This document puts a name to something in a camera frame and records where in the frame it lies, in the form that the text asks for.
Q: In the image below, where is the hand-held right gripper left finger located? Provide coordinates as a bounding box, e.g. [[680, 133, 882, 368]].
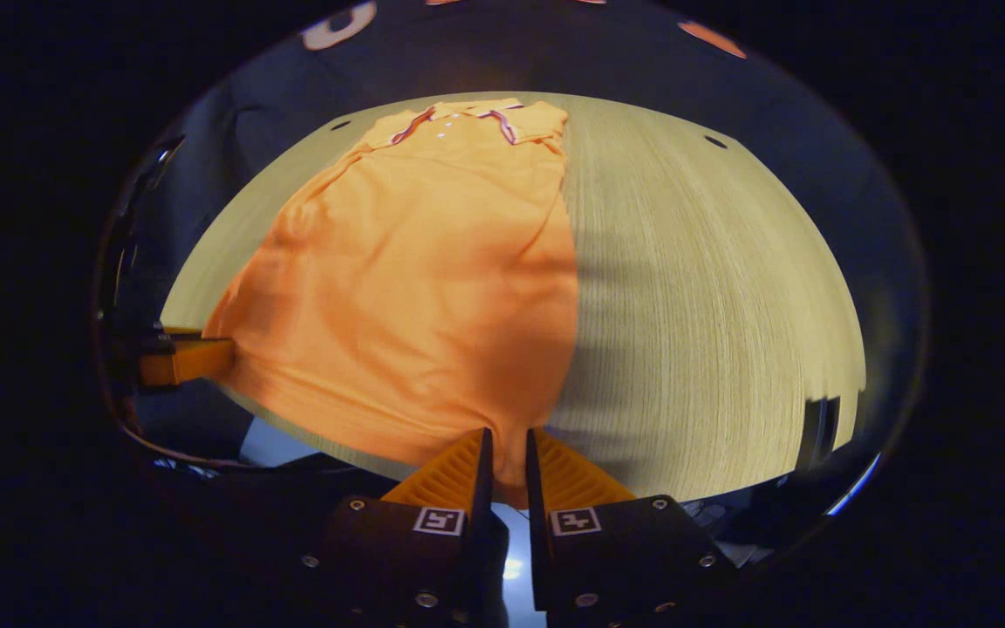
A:
[[302, 427, 509, 628]]

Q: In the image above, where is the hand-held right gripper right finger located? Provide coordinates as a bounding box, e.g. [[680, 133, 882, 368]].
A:
[[524, 427, 739, 628]]

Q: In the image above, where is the orange T-shirt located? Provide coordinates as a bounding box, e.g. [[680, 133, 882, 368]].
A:
[[203, 98, 580, 511]]

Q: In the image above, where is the black backdrop cloth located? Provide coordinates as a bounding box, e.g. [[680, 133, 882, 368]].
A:
[[119, 0, 931, 350]]

